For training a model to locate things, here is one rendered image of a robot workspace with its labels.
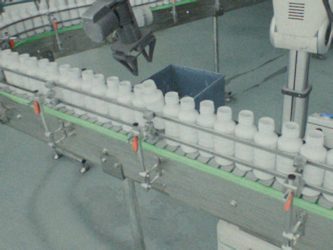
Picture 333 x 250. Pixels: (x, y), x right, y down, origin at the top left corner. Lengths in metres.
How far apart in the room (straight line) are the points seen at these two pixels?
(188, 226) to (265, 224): 1.21
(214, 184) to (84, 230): 1.41
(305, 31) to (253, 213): 0.70
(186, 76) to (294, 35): 0.62
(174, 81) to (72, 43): 0.90
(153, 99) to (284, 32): 0.62
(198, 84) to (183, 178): 0.75
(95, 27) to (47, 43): 1.61
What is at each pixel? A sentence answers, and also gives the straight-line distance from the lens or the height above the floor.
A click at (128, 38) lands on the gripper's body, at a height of 1.36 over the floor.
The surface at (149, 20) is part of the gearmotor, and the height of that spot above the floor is 0.96.
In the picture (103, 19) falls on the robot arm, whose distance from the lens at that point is 0.83.
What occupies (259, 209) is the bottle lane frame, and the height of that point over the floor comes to 0.92.
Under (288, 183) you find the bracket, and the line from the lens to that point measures 0.81.
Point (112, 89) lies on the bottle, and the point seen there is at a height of 1.14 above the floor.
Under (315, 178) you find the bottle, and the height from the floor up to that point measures 1.06.
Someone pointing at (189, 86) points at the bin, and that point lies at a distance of 1.77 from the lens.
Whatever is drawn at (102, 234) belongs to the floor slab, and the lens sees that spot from 2.26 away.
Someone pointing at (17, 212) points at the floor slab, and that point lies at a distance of 2.62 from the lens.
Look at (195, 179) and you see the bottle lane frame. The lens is 1.05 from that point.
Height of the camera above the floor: 1.63
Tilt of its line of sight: 27 degrees down
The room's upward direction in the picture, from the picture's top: 3 degrees counter-clockwise
